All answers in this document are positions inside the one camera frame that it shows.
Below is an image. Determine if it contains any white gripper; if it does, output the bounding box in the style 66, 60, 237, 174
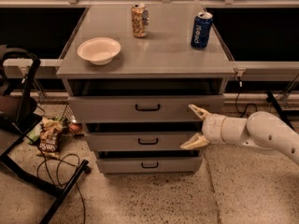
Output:
180, 104, 248, 150

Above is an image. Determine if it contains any grey top drawer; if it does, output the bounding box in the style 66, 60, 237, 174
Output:
68, 95, 224, 123

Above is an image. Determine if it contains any grey drawer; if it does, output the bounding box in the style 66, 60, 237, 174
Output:
68, 95, 224, 123
86, 132, 195, 151
96, 157, 202, 174

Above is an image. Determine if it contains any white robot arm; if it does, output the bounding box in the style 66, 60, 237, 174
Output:
180, 105, 299, 164

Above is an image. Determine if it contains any grey drawer cabinet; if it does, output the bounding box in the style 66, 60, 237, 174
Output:
55, 1, 237, 175

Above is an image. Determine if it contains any grey bottom drawer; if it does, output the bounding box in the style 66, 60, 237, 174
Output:
96, 157, 202, 174

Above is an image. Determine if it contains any grey middle drawer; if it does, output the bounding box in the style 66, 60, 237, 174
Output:
86, 132, 195, 151

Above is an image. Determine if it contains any black stand leg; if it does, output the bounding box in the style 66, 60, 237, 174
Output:
266, 91, 299, 130

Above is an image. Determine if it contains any blue pepsi can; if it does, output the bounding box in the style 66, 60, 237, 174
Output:
191, 12, 213, 49

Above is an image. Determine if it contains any patterned beige soda can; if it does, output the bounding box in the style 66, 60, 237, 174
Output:
131, 3, 149, 38

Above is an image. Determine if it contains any white paper bowl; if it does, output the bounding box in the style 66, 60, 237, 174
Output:
77, 37, 121, 65

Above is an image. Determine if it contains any brown chip bag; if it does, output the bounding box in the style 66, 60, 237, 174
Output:
36, 118, 63, 160

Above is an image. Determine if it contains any black power adapter cable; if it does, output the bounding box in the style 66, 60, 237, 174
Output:
234, 75, 259, 119

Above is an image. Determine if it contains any black top drawer handle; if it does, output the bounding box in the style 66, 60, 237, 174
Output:
135, 104, 161, 112

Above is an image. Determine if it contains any black floor cable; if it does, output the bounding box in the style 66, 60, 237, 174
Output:
36, 152, 87, 224

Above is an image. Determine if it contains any black chair frame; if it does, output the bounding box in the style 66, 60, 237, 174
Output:
0, 45, 90, 224

